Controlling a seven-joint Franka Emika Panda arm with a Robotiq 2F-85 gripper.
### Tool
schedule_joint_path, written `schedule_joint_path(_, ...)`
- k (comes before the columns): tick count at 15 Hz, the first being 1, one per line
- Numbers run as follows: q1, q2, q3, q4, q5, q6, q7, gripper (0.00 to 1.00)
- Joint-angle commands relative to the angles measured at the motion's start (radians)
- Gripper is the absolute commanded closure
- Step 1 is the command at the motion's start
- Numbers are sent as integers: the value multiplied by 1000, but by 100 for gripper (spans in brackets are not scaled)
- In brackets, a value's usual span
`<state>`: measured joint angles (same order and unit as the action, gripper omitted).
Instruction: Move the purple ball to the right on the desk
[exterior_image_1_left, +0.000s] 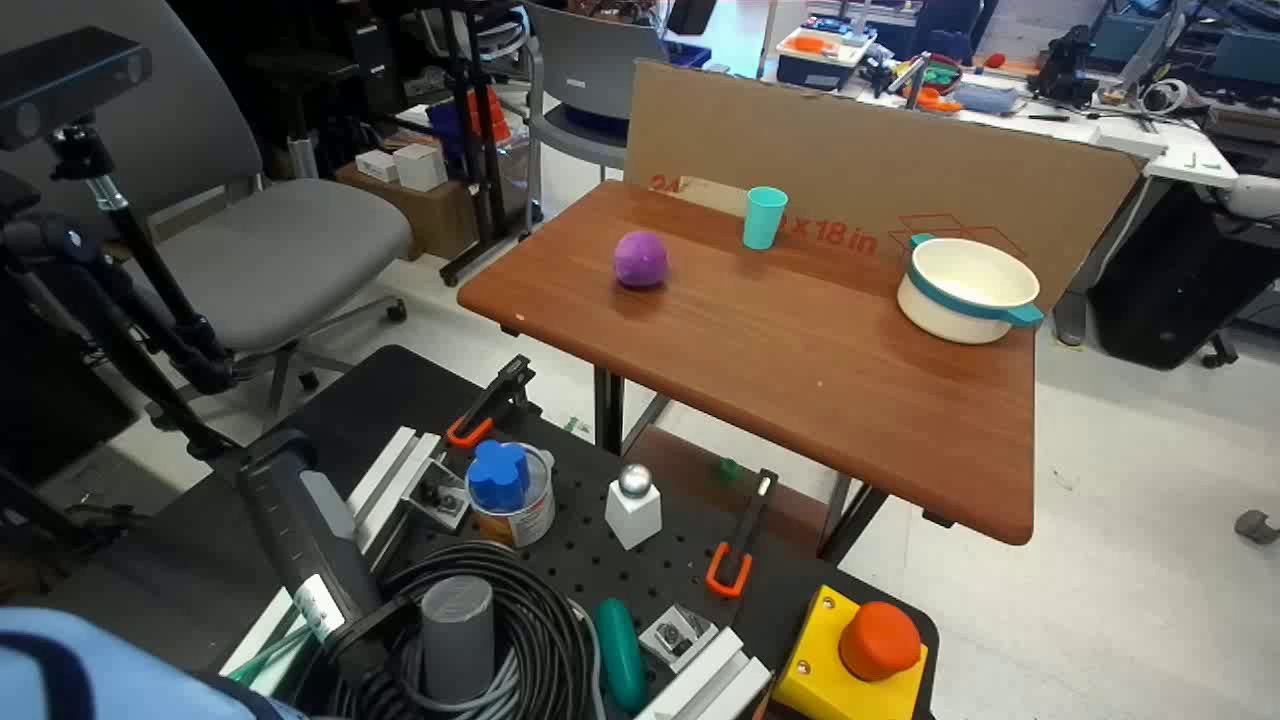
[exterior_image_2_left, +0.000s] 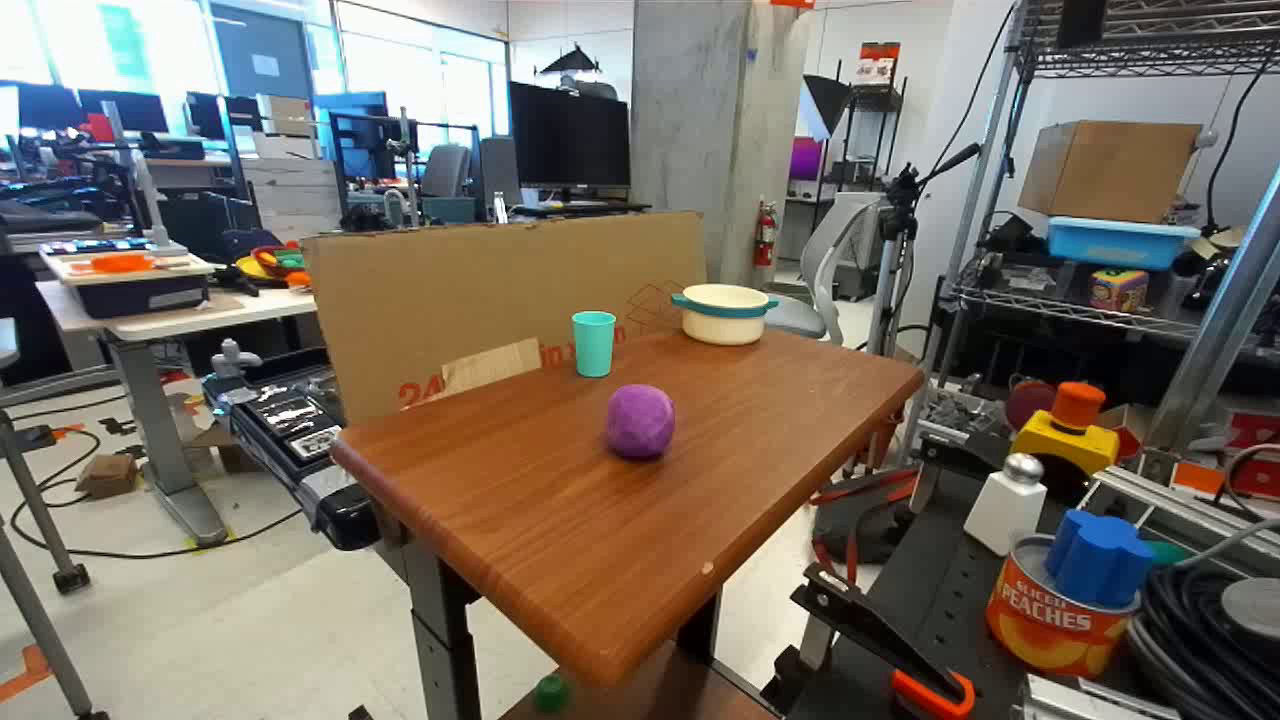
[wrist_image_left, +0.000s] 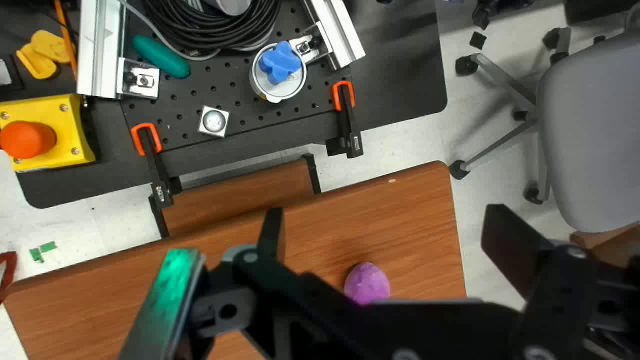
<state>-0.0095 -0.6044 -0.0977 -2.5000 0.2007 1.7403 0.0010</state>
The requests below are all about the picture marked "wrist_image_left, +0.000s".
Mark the wooden board black frame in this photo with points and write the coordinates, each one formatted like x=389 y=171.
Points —
x=232 y=196

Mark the grey office chair seat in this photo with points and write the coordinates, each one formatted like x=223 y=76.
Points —
x=593 y=133

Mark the wide aluminium extrusion rail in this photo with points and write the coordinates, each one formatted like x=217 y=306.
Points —
x=99 y=46

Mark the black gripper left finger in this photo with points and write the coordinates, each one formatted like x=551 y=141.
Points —
x=167 y=301

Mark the orange black bar clamp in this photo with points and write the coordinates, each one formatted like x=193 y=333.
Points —
x=153 y=150
x=344 y=123

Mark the silver square metal plate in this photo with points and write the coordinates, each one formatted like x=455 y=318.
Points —
x=215 y=121

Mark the silver metal corner bracket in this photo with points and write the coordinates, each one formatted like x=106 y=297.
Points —
x=139 y=80

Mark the orange thin rod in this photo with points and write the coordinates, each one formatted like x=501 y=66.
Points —
x=65 y=37

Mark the black perforated board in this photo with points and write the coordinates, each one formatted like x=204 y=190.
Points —
x=241 y=117

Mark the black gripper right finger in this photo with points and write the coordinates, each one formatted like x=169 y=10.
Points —
x=573 y=301

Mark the narrow aluminium extrusion rail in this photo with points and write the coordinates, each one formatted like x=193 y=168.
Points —
x=340 y=30

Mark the purple plush ball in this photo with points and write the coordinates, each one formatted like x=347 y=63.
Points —
x=367 y=283

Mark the grey wheeled chair base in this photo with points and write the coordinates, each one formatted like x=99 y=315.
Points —
x=507 y=87

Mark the blue plastic block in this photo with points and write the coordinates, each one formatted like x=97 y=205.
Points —
x=281 y=61

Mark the red curved object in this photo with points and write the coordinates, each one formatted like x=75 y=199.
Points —
x=4 y=272

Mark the blue round cap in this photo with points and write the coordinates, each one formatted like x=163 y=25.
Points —
x=281 y=87

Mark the yellow plastic piece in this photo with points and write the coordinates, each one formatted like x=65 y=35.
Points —
x=41 y=53

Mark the small black cube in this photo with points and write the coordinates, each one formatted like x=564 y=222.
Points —
x=476 y=41

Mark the yellow emergency stop box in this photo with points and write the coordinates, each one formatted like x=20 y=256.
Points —
x=51 y=136

